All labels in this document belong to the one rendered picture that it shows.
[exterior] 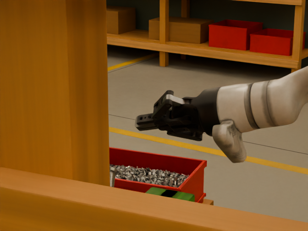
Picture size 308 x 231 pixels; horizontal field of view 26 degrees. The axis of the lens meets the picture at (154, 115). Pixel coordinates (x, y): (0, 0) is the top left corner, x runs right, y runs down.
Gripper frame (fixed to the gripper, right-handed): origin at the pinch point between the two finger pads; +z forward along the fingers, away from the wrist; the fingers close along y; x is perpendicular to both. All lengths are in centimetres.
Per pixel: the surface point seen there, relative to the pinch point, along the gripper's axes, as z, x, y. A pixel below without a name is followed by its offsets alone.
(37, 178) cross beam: -5.5, 24.3, 28.7
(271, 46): 135, -331, -403
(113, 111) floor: 229, -216, -303
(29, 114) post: -5.6, 18.3, 32.6
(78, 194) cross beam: -11.5, 26.7, 28.7
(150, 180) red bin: 32, -18, -55
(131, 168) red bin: 41, -25, -60
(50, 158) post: -6.7, 22.0, 28.8
